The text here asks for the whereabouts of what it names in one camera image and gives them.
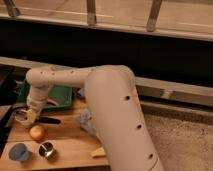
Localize yellow banana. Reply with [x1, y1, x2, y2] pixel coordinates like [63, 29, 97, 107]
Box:
[90, 147, 106, 158]

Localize blue plastic cup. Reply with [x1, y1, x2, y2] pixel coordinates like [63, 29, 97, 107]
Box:
[8, 143, 30, 162]

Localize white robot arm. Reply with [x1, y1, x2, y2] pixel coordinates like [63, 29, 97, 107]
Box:
[26, 65, 164, 171]

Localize white paper cup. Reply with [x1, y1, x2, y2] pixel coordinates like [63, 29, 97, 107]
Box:
[13, 109, 33, 128]

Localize black handled brush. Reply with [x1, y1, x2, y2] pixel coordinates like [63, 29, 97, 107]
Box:
[36, 117, 61, 124]

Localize dark bowl with blue sponge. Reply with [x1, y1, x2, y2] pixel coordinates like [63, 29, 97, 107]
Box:
[76, 88, 85, 98]

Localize green plastic tray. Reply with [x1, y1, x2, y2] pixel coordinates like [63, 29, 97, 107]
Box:
[17, 80, 72, 112]

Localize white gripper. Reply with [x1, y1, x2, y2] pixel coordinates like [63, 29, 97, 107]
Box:
[26, 98, 46, 124]

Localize orange carrot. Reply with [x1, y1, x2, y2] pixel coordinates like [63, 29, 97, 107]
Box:
[47, 98, 58, 105]

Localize yellow orange fruit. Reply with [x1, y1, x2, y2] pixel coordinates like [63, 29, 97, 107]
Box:
[29, 125, 45, 141]

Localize wooden table board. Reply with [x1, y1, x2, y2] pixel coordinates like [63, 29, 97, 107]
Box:
[0, 98, 108, 171]

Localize blue grey cloth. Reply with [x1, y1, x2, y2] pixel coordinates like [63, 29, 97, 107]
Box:
[79, 109, 96, 136]

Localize small metal cup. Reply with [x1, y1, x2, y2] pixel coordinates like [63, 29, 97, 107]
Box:
[39, 142, 56, 159]

